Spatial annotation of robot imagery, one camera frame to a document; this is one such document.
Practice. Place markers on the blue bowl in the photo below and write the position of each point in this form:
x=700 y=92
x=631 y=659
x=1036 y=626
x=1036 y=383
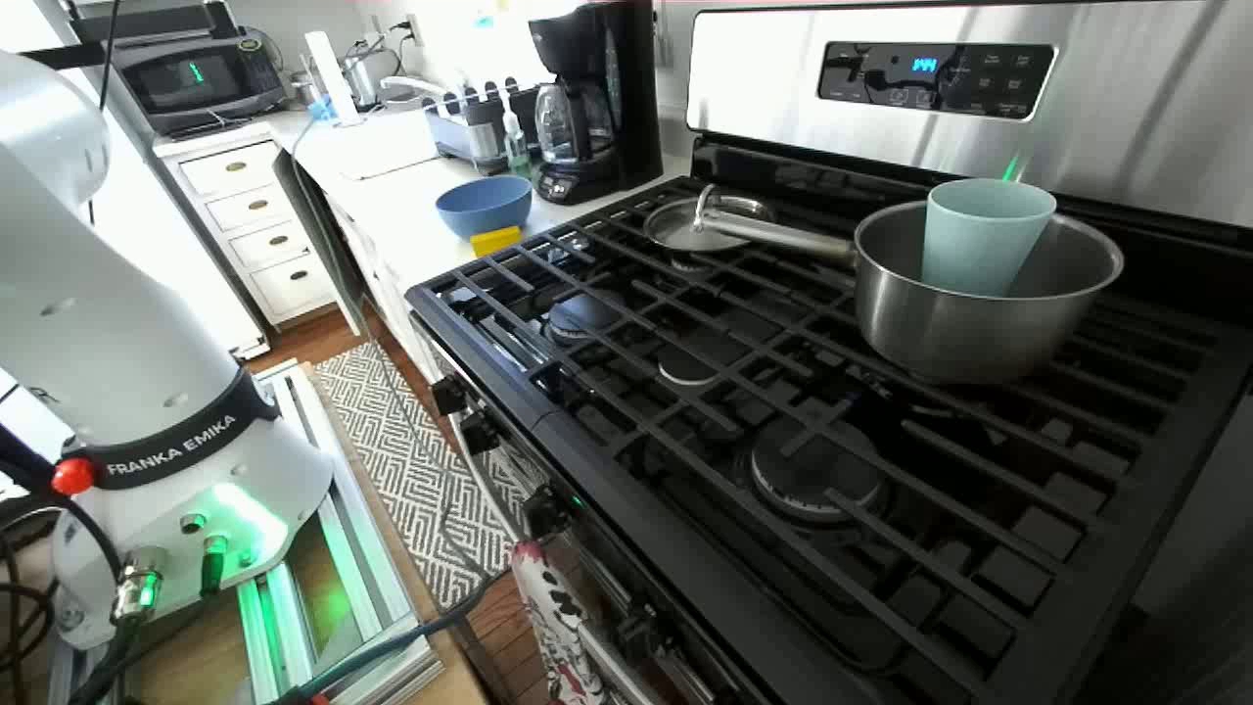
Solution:
x=484 y=209

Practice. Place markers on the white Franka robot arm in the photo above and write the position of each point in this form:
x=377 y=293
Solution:
x=104 y=328

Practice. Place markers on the steel pot lid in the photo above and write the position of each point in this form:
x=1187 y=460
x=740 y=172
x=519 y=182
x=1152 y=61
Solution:
x=679 y=230

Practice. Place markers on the black gas stove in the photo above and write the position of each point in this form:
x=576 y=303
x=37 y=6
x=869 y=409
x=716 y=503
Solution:
x=785 y=416

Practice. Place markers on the black stove knob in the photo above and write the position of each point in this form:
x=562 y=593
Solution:
x=452 y=392
x=477 y=430
x=550 y=512

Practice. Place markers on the stainless steel pot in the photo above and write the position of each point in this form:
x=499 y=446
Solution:
x=964 y=336

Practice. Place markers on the yellow sponge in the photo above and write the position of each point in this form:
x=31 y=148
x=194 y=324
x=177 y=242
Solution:
x=494 y=242

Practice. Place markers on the glass coffee carafe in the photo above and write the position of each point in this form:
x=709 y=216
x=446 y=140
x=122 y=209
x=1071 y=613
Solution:
x=569 y=131

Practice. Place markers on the grey patterned rug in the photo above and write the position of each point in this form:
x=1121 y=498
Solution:
x=418 y=482

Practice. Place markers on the black coffee maker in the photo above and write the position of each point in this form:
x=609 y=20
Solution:
x=612 y=80

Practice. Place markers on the patterned kitchen towel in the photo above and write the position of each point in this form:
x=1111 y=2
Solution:
x=562 y=639

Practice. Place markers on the teal plastic cup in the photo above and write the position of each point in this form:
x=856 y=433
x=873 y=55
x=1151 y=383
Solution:
x=982 y=236

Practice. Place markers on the chrome kitchen faucet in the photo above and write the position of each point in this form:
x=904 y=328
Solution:
x=370 y=76

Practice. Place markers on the white drawer cabinet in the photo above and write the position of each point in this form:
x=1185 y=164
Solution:
x=257 y=230

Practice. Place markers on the white tall bottle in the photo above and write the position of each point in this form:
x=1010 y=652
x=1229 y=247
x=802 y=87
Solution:
x=324 y=76

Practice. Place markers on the black microwave oven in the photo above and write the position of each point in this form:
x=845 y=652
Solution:
x=199 y=80

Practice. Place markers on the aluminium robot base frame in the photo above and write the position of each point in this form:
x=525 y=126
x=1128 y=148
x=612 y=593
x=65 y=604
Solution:
x=341 y=588

